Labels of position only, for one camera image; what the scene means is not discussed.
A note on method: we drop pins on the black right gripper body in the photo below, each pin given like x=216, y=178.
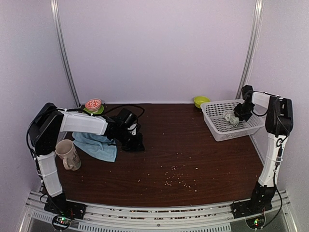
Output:
x=243, y=111

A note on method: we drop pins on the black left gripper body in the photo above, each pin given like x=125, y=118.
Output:
x=131, y=144

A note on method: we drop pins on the mint green panda towel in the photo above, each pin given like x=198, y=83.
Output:
x=234, y=121

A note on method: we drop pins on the white perforated plastic basket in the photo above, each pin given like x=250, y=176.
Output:
x=224, y=125

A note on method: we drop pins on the light blue towel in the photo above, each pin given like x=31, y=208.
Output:
x=97, y=146

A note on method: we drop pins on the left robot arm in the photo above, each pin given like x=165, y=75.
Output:
x=43, y=131

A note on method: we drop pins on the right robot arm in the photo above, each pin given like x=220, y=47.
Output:
x=279, y=124

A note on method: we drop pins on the rolled towel in basket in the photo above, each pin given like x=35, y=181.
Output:
x=227, y=115

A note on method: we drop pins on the lime green bowl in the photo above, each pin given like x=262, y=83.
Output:
x=198, y=100

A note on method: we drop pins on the green saucer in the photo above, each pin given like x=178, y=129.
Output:
x=98, y=112

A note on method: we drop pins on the red patterned small bowl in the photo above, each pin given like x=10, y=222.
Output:
x=93, y=105

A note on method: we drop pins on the beige printed mug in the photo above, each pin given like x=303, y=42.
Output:
x=66, y=150

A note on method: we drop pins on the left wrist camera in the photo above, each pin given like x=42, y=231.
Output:
x=133, y=129

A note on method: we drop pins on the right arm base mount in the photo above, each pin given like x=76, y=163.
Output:
x=254, y=209

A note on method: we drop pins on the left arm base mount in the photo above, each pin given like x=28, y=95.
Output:
x=65, y=212

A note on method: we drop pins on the right aluminium corner post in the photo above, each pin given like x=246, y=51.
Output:
x=253, y=44

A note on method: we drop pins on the aluminium corner post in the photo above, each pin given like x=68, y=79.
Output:
x=63, y=52
x=253, y=44

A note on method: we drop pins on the front aluminium rail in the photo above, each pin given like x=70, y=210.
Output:
x=216, y=217

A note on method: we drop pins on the left aluminium corner post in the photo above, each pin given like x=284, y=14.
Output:
x=63, y=52

